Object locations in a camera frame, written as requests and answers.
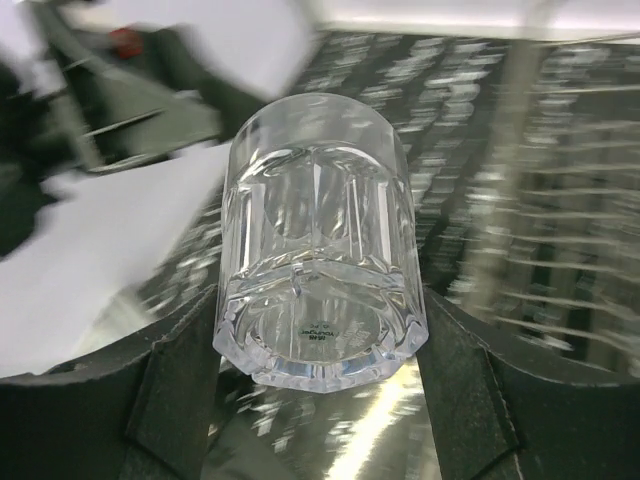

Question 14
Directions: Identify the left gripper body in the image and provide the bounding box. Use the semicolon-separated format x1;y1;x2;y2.
29;0;226;174

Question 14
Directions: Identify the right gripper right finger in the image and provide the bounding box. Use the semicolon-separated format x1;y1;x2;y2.
417;289;639;479

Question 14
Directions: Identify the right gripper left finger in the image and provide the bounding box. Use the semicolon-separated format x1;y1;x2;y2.
1;287;220;479

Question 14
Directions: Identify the clear glass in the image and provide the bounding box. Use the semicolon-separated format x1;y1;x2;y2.
213;93;429;393

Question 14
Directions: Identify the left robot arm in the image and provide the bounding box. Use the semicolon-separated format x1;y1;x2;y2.
1;1;234;254

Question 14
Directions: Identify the black marbled mat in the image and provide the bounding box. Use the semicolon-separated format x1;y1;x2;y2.
144;31;515;313

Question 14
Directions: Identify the grey wire dish rack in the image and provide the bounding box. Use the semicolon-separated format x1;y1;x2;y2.
412;33;639;376

